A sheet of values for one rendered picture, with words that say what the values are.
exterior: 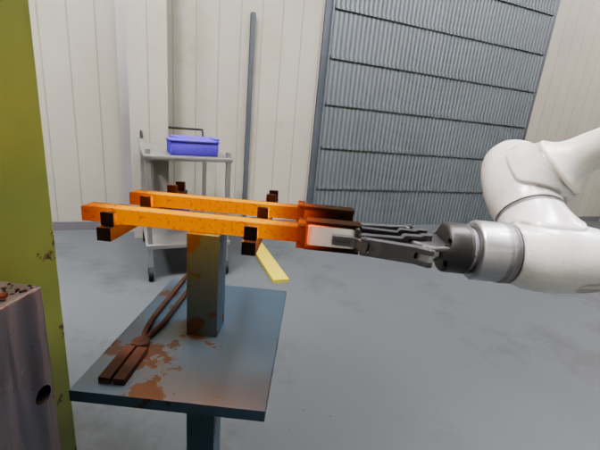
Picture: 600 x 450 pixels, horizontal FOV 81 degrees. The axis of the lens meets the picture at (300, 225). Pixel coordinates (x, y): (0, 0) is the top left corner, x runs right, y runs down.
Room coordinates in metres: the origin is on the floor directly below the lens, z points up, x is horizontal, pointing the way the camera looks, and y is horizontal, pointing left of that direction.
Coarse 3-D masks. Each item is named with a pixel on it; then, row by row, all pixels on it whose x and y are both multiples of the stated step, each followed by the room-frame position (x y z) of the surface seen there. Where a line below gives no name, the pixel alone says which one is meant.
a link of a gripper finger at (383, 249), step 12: (372, 240) 0.46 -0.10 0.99; (384, 240) 0.47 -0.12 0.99; (360, 252) 0.47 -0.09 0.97; (372, 252) 0.46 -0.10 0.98; (384, 252) 0.46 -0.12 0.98; (396, 252) 0.46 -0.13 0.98; (408, 252) 0.45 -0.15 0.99; (420, 252) 0.45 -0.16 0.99; (432, 252) 0.44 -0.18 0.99; (420, 264) 0.45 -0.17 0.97
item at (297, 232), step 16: (96, 208) 0.50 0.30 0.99; (112, 208) 0.51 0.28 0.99; (128, 208) 0.51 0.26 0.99; (144, 208) 0.52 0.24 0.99; (128, 224) 0.50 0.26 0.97; (144, 224) 0.50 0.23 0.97; (160, 224) 0.50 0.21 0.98; (176, 224) 0.50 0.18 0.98; (192, 224) 0.50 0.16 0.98; (208, 224) 0.50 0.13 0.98; (224, 224) 0.50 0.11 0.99; (240, 224) 0.50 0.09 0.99; (256, 224) 0.50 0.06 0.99; (272, 224) 0.50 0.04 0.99; (288, 224) 0.51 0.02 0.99; (304, 224) 0.50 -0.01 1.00; (320, 224) 0.50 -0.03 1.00; (336, 224) 0.50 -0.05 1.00; (352, 224) 0.50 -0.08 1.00; (288, 240) 0.50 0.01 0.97; (304, 240) 0.49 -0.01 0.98
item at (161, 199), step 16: (144, 192) 0.63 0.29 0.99; (160, 192) 0.64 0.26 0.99; (176, 208) 0.62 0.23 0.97; (192, 208) 0.62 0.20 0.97; (208, 208) 0.62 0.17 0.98; (224, 208) 0.62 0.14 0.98; (240, 208) 0.62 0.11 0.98; (256, 208) 0.62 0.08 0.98; (272, 208) 0.62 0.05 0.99; (288, 208) 0.62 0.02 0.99; (304, 208) 0.62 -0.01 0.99; (320, 208) 0.62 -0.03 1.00; (336, 208) 0.63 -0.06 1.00; (352, 208) 0.64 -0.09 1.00
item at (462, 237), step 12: (444, 228) 0.51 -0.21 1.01; (456, 228) 0.49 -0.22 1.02; (468, 228) 0.49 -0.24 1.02; (408, 240) 0.49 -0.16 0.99; (420, 240) 0.49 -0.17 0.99; (432, 240) 0.49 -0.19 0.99; (444, 240) 0.50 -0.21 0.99; (456, 240) 0.47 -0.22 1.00; (468, 240) 0.47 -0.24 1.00; (444, 252) 0.47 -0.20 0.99; (456, 252) 0.47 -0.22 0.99; (468, 252) 0.47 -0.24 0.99; (444, 264) 0.48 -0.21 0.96; (456, 264) 0.47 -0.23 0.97; (468, 264) 0.47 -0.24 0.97
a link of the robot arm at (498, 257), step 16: (480, 224) 0.49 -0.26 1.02; (496, 224) 0.49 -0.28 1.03; (512, 224) 0.50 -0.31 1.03; (480, 240) 0.48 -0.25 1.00; (496, 240) 0.47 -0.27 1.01; (512, 240) 0.47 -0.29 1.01; (480, 256) 0.47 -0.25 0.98; (496, 256) 0.46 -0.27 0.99; (512, 256) 0.46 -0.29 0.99; (480, 272) 0.46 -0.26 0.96; (496, 272) 0.46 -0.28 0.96; (512, 272) 0.46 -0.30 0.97
